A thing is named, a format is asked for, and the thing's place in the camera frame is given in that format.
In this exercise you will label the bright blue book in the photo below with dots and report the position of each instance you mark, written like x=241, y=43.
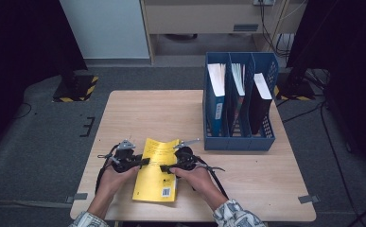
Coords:
x=217, y=78

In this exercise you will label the grey tape piece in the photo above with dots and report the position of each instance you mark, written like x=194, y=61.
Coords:
x=76, y=198
x=308, y=199

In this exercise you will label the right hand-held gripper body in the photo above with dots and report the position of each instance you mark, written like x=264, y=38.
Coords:
x=185, y=157

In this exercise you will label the blue file rack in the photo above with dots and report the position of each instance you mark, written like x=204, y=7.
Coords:
x=239, y=143

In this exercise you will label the black stand with striped base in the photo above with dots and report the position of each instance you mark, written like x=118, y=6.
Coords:
x=297, y=90
x=76, y=88

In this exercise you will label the dark illustrated book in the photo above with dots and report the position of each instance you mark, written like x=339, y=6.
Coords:
x=238, y=78

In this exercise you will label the white panel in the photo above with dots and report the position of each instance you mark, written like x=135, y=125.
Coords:
x=105, y=28

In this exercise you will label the person's right hand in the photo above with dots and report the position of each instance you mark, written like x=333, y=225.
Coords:
x=199, y=186

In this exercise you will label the black book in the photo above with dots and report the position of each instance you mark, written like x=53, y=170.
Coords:
x=259, y=110

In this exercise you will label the white power strip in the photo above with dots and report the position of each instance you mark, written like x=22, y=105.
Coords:
x=262, y=2

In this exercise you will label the black curtain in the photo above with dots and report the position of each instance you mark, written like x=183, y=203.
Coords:
x=351, y=63
x=20, y=63

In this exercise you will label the beige wooden desk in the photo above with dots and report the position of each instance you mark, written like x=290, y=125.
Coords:
x=202, y=19

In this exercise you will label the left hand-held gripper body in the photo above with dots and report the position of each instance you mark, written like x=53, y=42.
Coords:
x=122, y=159

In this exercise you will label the person's left hand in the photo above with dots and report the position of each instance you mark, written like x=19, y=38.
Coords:
x=116, y=183

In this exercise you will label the yellow book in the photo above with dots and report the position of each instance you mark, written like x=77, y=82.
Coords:
x=155, y=183

